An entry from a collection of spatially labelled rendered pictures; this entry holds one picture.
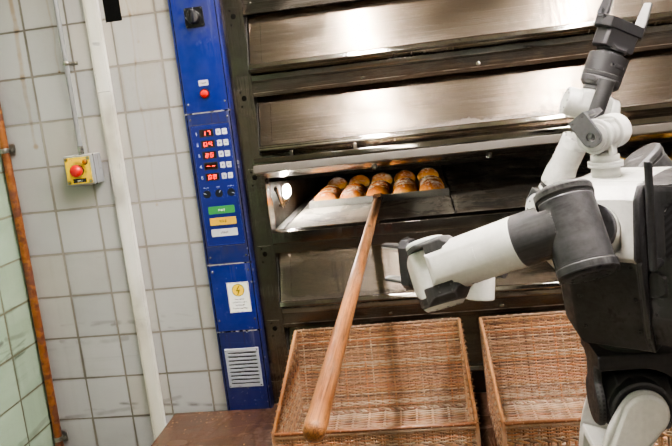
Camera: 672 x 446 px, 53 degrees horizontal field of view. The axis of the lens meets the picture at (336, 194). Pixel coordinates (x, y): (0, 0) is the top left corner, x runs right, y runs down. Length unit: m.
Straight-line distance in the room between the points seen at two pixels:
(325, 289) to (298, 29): 0.85
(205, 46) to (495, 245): 1.35
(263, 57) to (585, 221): 1.34
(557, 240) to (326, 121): 1.20
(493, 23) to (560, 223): 1.14
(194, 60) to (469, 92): 0.88
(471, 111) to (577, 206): 1.08
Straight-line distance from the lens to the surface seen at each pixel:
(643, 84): 2.24
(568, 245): 1.09
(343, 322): 1.22
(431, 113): 2.13
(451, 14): 2.16
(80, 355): 2.62
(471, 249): 1.15
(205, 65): 2.22
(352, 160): 2.01
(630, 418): 1.38
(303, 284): 2.26
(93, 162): 2.35
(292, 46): 2.17
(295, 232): 2.22
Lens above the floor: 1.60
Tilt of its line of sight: 8 degrees down
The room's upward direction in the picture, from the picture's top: 7 degrees counter-clockwise
